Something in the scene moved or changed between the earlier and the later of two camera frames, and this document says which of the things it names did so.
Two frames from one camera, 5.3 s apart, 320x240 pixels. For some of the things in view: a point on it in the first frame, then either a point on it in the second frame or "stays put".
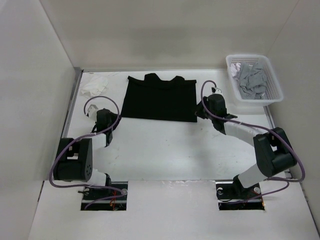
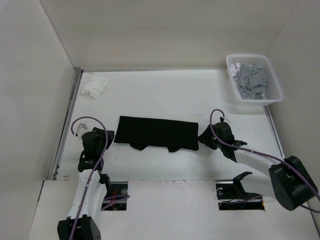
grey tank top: x=253 y=81 stays put
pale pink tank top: x=234 y=68 stays put
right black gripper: x=199 y=110 to x=205 y=137
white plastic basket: x=253 y=81 stays put
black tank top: x=152 y=97 to x=141 y=132
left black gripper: x=114 y=117 to x=100 y=133
